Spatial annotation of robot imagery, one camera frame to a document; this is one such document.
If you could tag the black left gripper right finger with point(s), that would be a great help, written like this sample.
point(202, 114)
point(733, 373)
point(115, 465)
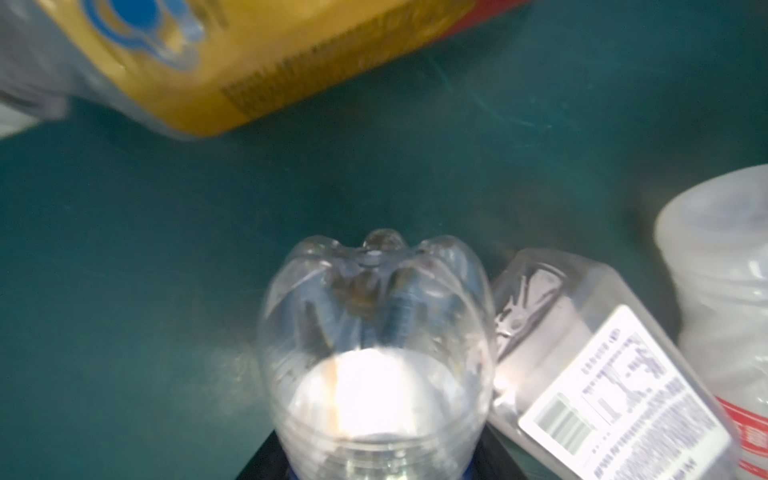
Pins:
point(491, 460)

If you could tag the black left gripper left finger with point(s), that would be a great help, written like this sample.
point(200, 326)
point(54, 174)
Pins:
point(268, 463)

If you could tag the square clear bottle white label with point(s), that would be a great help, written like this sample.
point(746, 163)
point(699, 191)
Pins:
point(589, 384)

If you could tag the clear bottle blue label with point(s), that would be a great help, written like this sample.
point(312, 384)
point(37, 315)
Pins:
point(378, 360)

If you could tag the white bottle red label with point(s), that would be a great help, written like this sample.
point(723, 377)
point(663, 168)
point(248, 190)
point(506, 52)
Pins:
point(713, 240)

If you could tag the gold red label tea bottle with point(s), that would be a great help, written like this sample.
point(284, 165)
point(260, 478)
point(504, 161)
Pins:
point(197, 69)

